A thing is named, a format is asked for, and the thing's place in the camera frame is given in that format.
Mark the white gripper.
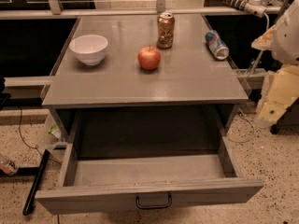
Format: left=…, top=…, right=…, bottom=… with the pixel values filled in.
left=251, top=0, right=299, bottom=128

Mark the blue white soda can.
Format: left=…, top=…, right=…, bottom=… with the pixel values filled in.
left=205, top=30, right=229, bottom=61

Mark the gold soda can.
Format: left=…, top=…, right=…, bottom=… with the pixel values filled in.
left=157, top=12, right=175, bottom=49

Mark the grey cabinet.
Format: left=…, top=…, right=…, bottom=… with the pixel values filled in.
left=40, top=13, right=252, bottom=142

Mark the white cable on floor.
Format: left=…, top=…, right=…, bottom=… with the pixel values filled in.
left=227, top=107, right=257, bottom=145

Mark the black thin cable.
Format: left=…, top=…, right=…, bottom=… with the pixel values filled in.
left=17, top=105, right=45, bottom=157

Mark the black drawer handle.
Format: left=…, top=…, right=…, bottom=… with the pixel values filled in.
left=135, top=194, right=173, bottom=210

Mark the clear plastic bag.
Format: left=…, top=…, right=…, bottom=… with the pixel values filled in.
left=38, top=113, right=68, bottom=165

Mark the black metal floor bar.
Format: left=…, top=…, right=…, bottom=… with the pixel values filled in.
left=22, top=150, right=50, bottom=216

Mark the clear plastic bottle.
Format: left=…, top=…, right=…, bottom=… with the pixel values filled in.
left=0, top=155, right=18, bottom=175

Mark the grey top drawer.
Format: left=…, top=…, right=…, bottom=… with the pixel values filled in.
left=35, top=109, right=265, bottom=216

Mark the white ceramic bowl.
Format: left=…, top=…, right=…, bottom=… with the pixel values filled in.
left=69, top=35, right=108, bottom=66

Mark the red apple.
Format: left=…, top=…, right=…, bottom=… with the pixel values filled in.
left=137, top=46, right=161, bottom=71

